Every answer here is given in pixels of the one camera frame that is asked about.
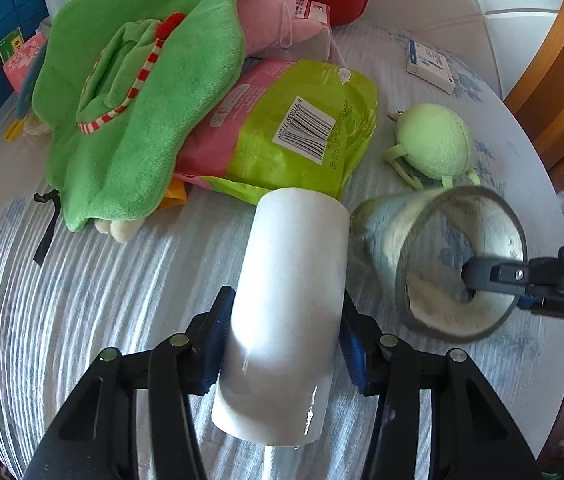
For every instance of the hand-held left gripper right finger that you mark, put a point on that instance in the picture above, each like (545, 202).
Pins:
(354, 355)

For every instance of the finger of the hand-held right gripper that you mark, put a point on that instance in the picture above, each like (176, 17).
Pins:
(497, 275)
(537, 304)

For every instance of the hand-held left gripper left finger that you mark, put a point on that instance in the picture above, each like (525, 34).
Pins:
(214, 345)

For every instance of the white plastic roll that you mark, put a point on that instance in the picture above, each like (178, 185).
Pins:
(282, 310)

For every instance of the pink pig plush toy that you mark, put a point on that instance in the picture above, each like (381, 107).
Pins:
(267, 5)

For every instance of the yellow plush toy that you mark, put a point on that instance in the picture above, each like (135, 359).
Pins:
(119, 230)

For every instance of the light green plush ball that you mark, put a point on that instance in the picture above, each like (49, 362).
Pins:
(432, 140)

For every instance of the black ribbon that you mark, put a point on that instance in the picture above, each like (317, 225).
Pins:
(44, 240)

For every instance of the green plush bag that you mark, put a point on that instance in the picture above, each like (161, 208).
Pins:
(112, 160)

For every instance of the blue white medicine box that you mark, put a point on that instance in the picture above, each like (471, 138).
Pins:
(429, 65)

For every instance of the pink green snack bag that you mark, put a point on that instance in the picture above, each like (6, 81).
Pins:
(302, 110)

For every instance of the yellow plastic tongs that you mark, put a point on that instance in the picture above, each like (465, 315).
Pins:
(14, 131)

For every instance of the white box with red print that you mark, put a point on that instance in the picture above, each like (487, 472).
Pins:
(314, 30)

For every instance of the pink floral tissue pack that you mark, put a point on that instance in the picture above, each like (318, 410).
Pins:
(19, 65)

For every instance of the green carton box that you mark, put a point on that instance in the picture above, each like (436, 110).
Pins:
(11, 44)

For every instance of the wooden panel frame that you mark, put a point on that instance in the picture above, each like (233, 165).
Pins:
(557, 85)

